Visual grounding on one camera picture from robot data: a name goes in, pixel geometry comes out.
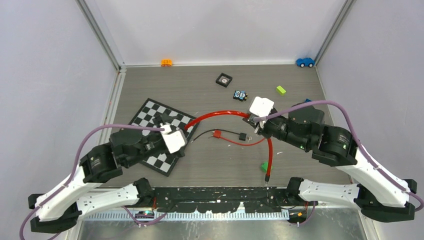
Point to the black square framed box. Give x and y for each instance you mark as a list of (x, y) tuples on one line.
[(224, 80)]

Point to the dark green cube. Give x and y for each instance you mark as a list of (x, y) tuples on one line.
[(264, 167)]

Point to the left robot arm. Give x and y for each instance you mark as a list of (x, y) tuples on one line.
[(72, 200)]

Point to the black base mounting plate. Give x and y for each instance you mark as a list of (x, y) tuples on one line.
[(262, 199)]

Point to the orange toy car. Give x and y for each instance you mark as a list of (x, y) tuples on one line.
[(166, 63)]

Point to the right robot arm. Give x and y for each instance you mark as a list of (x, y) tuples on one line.
[(372, 194)]

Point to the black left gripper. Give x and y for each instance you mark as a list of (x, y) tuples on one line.
[(162, 120)]

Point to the red cable lock chrome cylinder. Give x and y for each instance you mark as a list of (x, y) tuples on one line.
[(239, 114)]

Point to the small black cable padlock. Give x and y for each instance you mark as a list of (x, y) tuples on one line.
[(241, 136)]

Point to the blue owl toy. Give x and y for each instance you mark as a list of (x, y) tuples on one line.
[(240, 95)]

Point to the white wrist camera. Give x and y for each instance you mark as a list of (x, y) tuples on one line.
[(174, 139), (260, 106)]

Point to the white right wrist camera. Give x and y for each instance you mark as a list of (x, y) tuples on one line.
[(260, 106)]

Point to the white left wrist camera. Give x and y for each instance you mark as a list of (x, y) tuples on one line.
[(174, 139)]

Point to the blue toy car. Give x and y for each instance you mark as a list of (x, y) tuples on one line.
[(305, 62)]

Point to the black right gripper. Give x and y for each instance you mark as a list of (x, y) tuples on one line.
[(260, 127)]

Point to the small red cable padlock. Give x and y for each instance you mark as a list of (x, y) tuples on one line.
[(219, 135)]

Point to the lime green block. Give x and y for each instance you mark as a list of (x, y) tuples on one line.
[(281, 90)]

